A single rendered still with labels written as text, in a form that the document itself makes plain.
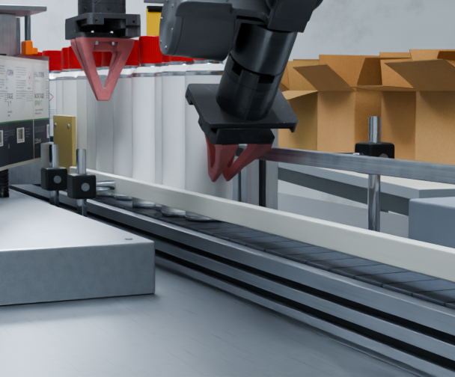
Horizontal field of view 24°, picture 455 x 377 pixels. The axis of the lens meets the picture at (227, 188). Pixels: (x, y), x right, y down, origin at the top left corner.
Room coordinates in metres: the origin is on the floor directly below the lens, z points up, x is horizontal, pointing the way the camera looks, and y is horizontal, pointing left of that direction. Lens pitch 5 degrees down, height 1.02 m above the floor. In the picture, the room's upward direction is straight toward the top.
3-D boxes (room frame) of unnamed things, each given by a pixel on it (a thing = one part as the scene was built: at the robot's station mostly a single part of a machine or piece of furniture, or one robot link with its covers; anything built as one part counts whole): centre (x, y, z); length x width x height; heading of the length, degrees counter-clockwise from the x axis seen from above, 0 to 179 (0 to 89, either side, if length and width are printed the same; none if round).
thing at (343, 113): (3.79, -0.50, 0.97); 0.45 x 0.44 x 0.37; 106
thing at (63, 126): (1.57, 0.24, 0.94); 0.10 x 0.01 x 0.09; 24
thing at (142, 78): (1.31, 0.09, 0.98); 0.05 x 0.05 x 0.20
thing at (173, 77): (1.22, 0.05, 0.98); 0.05 x 0.05 x 0.20
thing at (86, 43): (1.32, 0.15, 1.05); 0.07 x 0.07 x 0.09; 24
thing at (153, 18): (1.35, 0.09, 1.09); 0.03 x 0.01 x 0.06; 114
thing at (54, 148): (1.43, 0.21, 0.89); 0.06 x 0.03 x 0.12; 114
